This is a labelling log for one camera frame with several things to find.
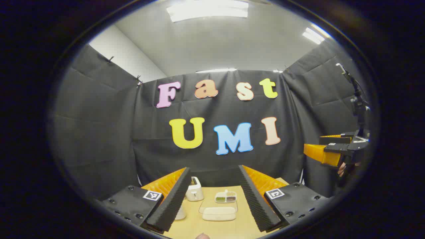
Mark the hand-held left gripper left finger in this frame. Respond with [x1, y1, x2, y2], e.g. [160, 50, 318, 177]
[95, 167, 192, 233]

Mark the white rice cooker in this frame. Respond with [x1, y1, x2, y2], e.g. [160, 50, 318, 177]
[174, 202, 187, 220]

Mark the black backdrop cloth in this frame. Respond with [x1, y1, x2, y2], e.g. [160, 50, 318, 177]
[50, 38, 374, 206]

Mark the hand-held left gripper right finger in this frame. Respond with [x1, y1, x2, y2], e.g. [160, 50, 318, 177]
[238, 165, 332, 233]

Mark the white toaster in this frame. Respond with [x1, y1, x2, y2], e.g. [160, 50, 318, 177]
[185, 177, 205, 202]

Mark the white divided grain dish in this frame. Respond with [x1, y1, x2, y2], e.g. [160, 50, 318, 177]
[214, 190, 237, 203]

